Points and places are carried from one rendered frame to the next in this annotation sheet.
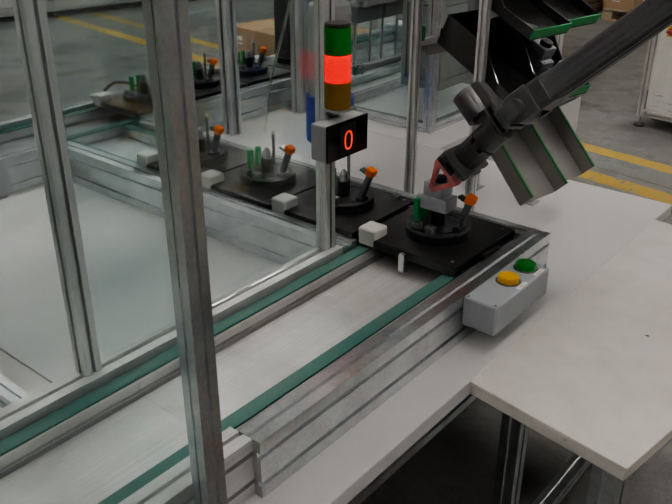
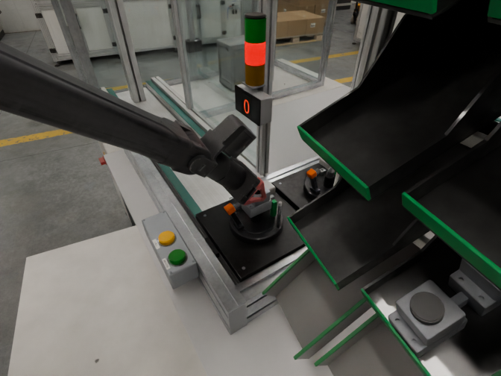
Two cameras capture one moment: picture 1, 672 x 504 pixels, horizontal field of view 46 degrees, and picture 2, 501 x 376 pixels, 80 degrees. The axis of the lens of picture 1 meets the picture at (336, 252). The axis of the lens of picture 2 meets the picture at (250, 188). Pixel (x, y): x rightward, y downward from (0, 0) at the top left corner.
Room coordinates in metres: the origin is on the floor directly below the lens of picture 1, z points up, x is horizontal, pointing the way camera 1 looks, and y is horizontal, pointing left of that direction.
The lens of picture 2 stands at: (1.68, -0.74, 1.55)
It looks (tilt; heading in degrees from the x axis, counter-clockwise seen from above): 40 degrees down; 108
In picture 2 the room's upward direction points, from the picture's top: straight up
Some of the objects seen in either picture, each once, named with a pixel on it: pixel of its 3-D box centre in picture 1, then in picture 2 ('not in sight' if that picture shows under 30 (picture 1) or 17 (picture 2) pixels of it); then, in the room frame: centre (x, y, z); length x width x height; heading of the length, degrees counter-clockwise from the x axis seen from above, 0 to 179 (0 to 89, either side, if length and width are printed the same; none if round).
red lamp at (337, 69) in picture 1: (337, 67); (255, 51); (1.46, 0.00, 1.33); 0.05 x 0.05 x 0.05
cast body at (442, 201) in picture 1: (435, 191); (259, 196); (1.53, -0.21, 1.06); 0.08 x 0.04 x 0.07; 51
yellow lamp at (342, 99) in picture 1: (337, 94); (254, 72); (1.46, 0.00, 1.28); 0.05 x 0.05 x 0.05
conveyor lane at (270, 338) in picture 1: (338, 307); (213, 179); (1.31, -0.01, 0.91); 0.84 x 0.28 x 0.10; 140
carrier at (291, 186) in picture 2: (343, 185); (329, 178); (1.69, -0.02, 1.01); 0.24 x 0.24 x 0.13; 51
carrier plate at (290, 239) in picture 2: (436, 235); (256, 226); (1.53, -0.21, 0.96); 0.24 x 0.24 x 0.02; 51
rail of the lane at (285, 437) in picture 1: (423, 331); (166, 201); (1.22, -0.16, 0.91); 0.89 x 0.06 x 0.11; 140
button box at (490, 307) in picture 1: (506, 294); (168, 246); (1.32, -0.33, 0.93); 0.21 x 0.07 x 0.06; 140
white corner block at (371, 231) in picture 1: (372, 234); (265, 190); (1.51, -0.08, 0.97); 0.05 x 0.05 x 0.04; 51
